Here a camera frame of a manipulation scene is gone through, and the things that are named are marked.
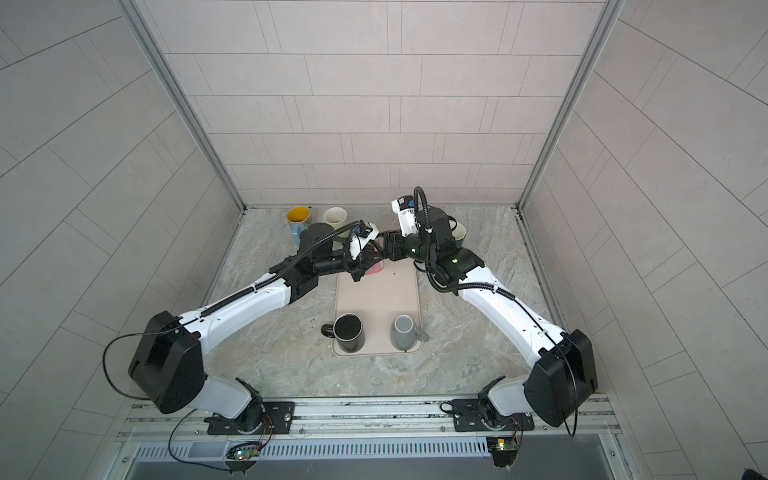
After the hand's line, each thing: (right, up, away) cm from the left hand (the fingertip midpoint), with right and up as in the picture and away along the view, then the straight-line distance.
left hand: (390, 251), depth 75 cm
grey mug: (+4, -21, +1) cm, 21 cm away
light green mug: (-20, +10, +28) cm, 36 cm away
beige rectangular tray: (-5, -16, +16) cm, 23 cm away
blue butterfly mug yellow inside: (-32, +9, +26) cm, 42 cm away
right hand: (-3, +3, -2) cm, 5 cm away
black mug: (-11, -21, +2) cm, 24 cm away
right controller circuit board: (+26, -45, -7) cm, 53 cm away
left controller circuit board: (-32, -44, -11) cm, 56 cm away
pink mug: (-4, -5, +1) cm, 6 cm away
